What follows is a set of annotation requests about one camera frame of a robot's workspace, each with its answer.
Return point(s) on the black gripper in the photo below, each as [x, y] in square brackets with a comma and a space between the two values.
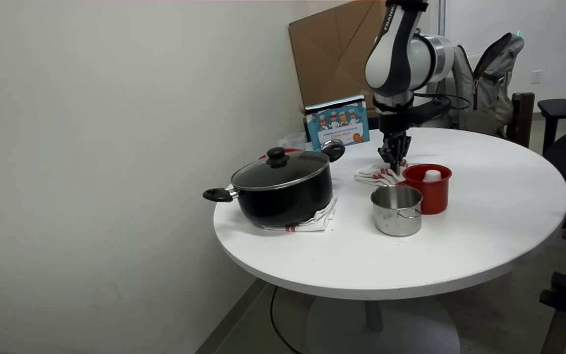
[393, 131]

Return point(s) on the white towel with red stripes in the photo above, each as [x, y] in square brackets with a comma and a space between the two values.
[372, 176]

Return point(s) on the red orange cup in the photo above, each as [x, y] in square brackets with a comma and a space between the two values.
[435, 198]

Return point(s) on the small silver pot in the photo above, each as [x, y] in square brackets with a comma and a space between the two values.
[395, 223]

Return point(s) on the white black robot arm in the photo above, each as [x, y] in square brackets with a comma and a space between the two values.
[403, 52]

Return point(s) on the white cylinder inside cup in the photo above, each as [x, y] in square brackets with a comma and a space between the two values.
[431, 176]

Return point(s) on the white cloth under black pot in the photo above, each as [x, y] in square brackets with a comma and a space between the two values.
[319, 221]

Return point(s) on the glass pot lid black knob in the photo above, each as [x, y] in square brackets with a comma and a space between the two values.
[283, 172]

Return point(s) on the black cooking pot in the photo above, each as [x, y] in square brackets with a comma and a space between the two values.
[283, 206]

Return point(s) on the blue printed cardboard box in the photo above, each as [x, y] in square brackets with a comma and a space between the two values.
[338, 129]

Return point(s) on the large brown cardboard sheet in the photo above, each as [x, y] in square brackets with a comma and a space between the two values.
[328, 52]

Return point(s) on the dark wooden chair back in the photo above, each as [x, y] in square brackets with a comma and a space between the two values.
[521, 119]

